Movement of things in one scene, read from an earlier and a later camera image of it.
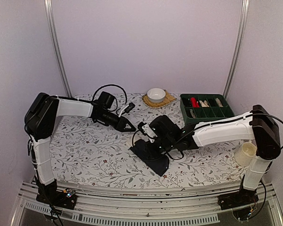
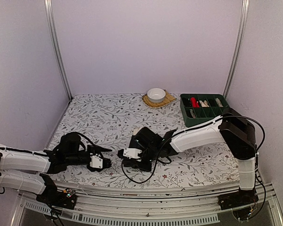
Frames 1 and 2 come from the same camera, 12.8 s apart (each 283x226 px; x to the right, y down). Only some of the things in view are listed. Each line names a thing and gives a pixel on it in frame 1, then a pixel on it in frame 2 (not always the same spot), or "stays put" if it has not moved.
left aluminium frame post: (54, 38) stays put
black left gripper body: (117, 125) -> (90, 147)
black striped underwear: (187, 101) stays put
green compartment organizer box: (196, 108) stays put
